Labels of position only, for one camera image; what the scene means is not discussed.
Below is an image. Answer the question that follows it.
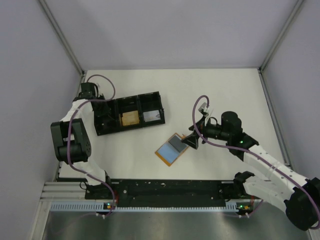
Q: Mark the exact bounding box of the yellow leather card holder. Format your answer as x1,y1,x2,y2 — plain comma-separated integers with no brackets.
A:
155,133,189,167

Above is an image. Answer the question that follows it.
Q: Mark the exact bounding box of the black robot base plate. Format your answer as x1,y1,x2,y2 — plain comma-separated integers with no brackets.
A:
85,179,252,208

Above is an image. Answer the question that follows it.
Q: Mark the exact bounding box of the grey slotted cable duct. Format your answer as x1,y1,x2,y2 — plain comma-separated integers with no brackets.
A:
49,201,252,213

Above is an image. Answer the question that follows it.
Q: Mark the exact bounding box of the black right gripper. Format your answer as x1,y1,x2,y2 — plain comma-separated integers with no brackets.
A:
181,115,231,150

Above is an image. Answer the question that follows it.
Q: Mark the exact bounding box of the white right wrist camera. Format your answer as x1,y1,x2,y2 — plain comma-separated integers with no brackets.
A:
198,102,213,126

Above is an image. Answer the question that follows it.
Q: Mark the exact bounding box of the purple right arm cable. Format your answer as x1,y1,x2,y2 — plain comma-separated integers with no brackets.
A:
192,95,320,230

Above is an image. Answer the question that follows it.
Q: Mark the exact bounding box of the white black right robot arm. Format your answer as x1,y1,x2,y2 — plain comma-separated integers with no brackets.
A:
182,111,320,231

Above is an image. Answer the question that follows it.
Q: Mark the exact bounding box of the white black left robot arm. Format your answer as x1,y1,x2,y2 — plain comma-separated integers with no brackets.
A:
50,82,114,199

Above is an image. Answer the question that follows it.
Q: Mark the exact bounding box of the gold VIP credit card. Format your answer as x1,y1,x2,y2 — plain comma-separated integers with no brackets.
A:
121,110,140,126

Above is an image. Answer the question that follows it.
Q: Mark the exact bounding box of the black three-compartment tray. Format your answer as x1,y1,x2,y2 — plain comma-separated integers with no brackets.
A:
92,91,166,136

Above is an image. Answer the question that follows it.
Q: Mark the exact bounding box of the aluminium frame post left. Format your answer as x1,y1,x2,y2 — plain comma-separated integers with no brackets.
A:
37,0,85,76

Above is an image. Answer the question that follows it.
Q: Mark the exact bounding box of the aluminium frame post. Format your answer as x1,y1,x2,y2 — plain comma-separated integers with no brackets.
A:
258,0,306,74
37,0,85,76

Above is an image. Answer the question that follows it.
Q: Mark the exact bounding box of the aluminium frame post right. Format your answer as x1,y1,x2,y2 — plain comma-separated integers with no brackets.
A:
258,0,306,74

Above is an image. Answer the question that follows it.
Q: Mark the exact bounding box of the aluminium front frame rail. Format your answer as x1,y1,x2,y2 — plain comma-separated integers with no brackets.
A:
40,182,86,201

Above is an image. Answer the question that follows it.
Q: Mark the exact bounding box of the silver card in tray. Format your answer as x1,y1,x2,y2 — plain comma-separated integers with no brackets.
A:
142,109,161,123

